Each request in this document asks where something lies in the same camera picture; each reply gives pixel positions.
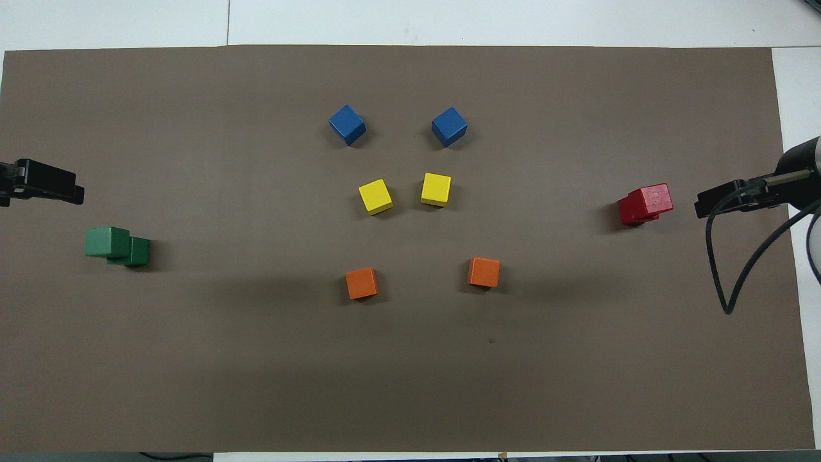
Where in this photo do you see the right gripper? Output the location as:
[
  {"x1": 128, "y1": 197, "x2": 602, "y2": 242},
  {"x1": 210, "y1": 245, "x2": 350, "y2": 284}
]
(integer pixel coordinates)
[{"x1": 738, "y1": 136, "x2": 821, "y2": 212}]

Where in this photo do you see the red wooden block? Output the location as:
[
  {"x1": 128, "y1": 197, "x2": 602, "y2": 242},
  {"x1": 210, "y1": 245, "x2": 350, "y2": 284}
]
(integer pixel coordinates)
[
  {"x1": 618, "y1": 196, "x2": 660, "y2": 227},
  {"x1": 628, "y1": 184, "x2": 674, "y2": 217}
]

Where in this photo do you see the orange wooden block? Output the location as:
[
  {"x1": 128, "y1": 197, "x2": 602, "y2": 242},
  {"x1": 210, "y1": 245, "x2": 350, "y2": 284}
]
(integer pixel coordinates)
[
  {"x1": 468, "y1": 257, "x2": 501, "y2": 289},
  {"x1": 345, "y1": 267, "x2": 378, "y2": 300}
]

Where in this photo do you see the blue wooden block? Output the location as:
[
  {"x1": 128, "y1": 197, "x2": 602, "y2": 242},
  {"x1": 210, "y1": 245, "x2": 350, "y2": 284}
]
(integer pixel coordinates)
[
  {"x1": 431, "y1": 107, "x2": 468, "y2": 148},
  {"x1": 328, "y1": 105, "x2": 367, "y2": 146}
]

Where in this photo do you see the yellow wooden block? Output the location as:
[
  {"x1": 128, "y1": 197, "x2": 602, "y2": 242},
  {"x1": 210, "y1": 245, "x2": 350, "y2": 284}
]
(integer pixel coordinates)
[
  {"x1": 421, "y1": 173, "x2": 452, "y2": 207},
  {"x1": 358, "y1": 179, "x2": 394, "y2": 216}
]

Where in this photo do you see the green wooden block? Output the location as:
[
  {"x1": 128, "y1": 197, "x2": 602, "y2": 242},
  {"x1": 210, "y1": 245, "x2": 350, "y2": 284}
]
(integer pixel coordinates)
[
  {"x1": 106, "y1": 237, "x2": 151, "y2": 268},
  {"x1": 85, "y1": 227, "x2": 131, "y2": 259}
]

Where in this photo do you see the black cable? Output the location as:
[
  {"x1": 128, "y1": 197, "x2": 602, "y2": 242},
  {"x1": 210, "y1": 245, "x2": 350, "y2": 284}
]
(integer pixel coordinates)
[{"x1": 706, "y1": 180, "x2": 821, "y2": 315}]

